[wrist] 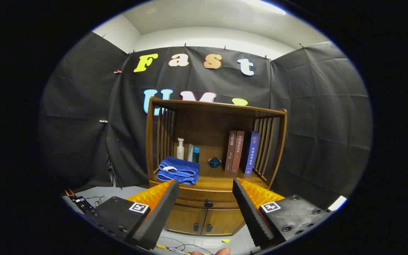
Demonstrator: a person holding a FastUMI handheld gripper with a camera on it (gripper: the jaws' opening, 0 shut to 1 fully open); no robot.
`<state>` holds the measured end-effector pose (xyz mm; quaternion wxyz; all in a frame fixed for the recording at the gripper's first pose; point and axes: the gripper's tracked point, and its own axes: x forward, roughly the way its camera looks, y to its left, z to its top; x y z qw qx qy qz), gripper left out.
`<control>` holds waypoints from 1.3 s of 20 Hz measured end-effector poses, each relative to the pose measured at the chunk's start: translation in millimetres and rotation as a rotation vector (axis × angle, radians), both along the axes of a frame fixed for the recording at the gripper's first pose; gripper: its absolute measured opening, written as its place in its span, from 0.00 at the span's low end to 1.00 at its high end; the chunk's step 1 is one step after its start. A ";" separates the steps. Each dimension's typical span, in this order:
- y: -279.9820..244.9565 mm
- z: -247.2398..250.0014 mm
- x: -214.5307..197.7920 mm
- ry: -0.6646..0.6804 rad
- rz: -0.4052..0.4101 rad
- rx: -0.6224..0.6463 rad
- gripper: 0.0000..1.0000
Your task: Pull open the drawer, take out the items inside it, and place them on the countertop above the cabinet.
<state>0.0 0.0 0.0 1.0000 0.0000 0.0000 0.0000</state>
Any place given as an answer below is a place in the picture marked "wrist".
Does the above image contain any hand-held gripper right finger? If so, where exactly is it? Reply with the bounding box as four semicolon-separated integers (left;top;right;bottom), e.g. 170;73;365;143
232;178;331;248

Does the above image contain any wooden drawer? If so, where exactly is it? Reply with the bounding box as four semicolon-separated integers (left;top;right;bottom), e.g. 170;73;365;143
174;188;242;209

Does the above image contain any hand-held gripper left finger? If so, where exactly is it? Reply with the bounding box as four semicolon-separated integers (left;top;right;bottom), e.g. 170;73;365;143
85;179;180;250

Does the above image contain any white board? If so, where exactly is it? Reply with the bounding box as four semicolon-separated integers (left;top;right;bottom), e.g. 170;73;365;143
328;195;348;212

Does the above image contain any blue folded towel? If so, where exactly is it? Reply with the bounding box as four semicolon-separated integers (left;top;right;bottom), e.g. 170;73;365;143
157;156;200;185

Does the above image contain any reddish brown book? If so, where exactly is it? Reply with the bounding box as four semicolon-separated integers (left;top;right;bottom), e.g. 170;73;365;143
231;131;245;175

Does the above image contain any black electronic device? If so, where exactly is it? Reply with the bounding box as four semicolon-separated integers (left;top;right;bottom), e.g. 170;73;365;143
74;196;94;213

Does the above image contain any wooden cabinet door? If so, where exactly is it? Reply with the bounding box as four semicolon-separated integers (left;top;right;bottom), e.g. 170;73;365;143
201;209;245;236
165;205;207;235

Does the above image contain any wooden cabinet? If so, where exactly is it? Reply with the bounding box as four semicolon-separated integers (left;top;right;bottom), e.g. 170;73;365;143
146;96;288;237

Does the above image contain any blue book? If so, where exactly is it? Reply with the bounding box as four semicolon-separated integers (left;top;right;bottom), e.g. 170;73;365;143
243;131;260;175

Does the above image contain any dark brown book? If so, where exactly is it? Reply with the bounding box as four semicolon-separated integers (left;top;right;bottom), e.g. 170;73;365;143
224;130;237;174

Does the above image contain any wooden countertop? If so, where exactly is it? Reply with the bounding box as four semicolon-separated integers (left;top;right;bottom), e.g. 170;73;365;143
153;161;270;190

